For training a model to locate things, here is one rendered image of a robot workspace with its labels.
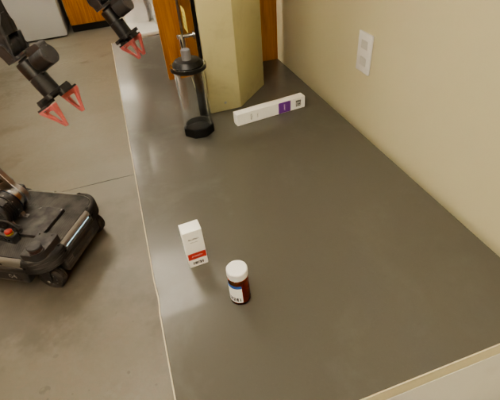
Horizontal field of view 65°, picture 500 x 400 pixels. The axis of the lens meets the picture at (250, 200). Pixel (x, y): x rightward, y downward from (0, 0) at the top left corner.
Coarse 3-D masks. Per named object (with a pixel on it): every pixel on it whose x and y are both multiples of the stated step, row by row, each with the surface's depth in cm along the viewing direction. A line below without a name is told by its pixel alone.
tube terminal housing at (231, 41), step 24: (216, 0) 116; (240, 0) 123; (216, 24) 121; (240, 24) 126; (216, 48) 125; (240, 48) 130; (216, 72) 130; (240, 72) 134; (216, 96) 135; (240, 96) 139
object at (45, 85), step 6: (36, 78) 114; (42, 78) 115; (48, 78) 116; (36, 84) 115; (42, 84) 115; (48, 84) 116; (54, 84) 117; (42, 90) 116; (48, 90) 116; (54, 90) 116; (48, 96) 114; (54, 96) 119
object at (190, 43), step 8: (184, 0) 124; (192, 0) 115; (184, 8) 128; (192, 8) 116; (192, 16) 118; (192, 24) 121; (184, 32) 142; (184, 40) 148; (192, 40) 130; (192, 48) 134; (200, 56) 126
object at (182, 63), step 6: (186, 48) 113; (186, 54) 112; (174, 60) 115; (180, 60) 114; (186, 60) 113; (192, 60) 113; (198, 60) 114; (174, 66) 113; (180, 66) 112; (186, 66) 112; (192, 66) 112; (198, 66) 113
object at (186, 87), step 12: (204, 60) 116; (204, 72) 117; (180, 84) 115; (192, 84) 115; (204, 84) 118; (180, 96) 118; (192, 96) 117; (204, 96) 119; (192, 108) 119; (204, 108) 121; (192, 120) 122; (204, 120) 123
